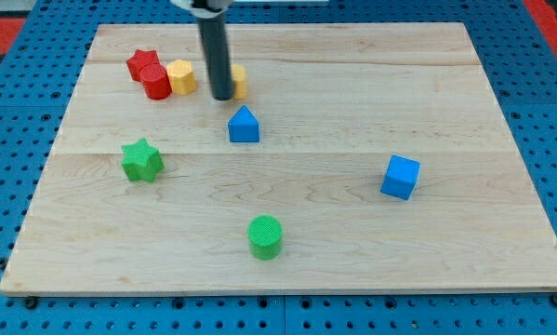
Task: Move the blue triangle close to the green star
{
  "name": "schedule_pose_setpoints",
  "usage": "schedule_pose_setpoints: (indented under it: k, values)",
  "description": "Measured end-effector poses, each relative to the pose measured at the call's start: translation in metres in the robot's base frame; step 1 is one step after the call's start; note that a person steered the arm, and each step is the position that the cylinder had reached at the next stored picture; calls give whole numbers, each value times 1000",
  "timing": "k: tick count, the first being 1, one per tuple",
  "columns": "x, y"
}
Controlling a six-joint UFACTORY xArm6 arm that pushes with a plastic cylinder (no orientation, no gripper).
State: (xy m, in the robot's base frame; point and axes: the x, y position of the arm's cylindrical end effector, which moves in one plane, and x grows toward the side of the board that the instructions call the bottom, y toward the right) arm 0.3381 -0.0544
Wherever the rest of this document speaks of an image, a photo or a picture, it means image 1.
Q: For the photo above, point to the blue triangle block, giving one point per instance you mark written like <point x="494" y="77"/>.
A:
<point x="243" y="126"/>

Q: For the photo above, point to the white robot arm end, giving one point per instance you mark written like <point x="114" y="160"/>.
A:
<point x="203" y="9"/>

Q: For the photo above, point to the green star block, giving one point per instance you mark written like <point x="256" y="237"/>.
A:
<point x="141" y="161"/>

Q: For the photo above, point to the red star block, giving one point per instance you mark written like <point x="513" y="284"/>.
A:
<point x="139" y="60"/>

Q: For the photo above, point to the green cylinder block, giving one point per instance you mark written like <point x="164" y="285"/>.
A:
<point x="265" y="235"/>

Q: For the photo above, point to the light wooden board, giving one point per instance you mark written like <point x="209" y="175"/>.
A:
<point x="334" y="102"/>

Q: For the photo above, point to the yellow block behind rod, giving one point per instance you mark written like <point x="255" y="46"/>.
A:
<point x="239" y="80"/>

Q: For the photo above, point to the blue cube block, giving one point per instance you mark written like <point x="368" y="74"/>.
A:
<point x="401" y="177"/>

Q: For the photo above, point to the yellow hexagon block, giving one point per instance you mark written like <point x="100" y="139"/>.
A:
<point x="181" y="77"/>

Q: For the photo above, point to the red cylinder block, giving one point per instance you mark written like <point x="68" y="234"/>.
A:
<point x="155" y="81"/>

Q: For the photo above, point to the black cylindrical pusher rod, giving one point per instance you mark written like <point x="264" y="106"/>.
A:
<point x="214" y="41"/>

